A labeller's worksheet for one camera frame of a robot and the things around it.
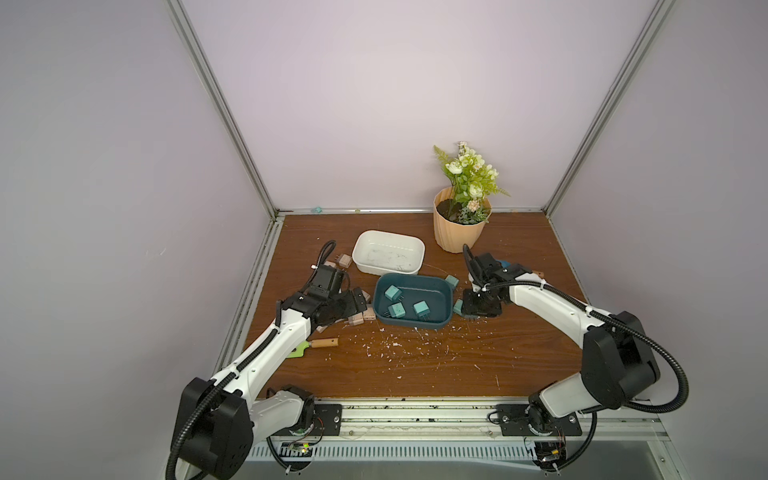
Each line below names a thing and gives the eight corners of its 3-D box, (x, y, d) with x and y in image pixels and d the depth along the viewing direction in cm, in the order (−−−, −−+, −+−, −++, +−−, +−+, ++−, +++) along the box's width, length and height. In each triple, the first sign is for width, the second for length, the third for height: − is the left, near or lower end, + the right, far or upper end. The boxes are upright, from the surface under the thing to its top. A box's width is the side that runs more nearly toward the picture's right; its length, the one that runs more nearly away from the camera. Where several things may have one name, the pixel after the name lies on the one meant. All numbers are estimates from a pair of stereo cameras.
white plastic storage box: (346, 272, 104) (344, 263, 100) (359, 237, 115) (357, 227, 110) (420, 284, 101) (421, 275, 96) (426, 247, 111) (427, 237, 107)
